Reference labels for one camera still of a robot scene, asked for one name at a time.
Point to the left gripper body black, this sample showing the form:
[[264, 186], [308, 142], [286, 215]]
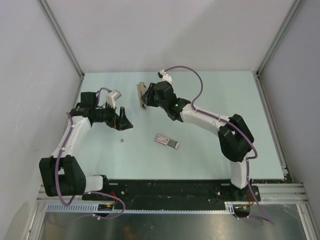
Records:
[[107, 115]]

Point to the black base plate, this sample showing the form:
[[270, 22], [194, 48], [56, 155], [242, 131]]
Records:
[[174, 195]]

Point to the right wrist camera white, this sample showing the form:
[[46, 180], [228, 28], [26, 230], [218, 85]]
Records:
[[164, 76]]

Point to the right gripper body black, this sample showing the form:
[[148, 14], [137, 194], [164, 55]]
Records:
[[152, 100]]

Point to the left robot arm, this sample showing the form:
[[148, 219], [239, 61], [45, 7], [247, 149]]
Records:
[[60, 172]]

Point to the red staple box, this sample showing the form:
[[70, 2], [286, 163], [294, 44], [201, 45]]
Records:
[[166, 141]]

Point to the aluminium frame rail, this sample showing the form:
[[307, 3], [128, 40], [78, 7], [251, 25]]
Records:
[[277, 193]]

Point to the beige black stapler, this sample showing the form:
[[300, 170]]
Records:
[[141, 90]]

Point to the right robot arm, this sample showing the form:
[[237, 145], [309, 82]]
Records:
[[234, 136]]

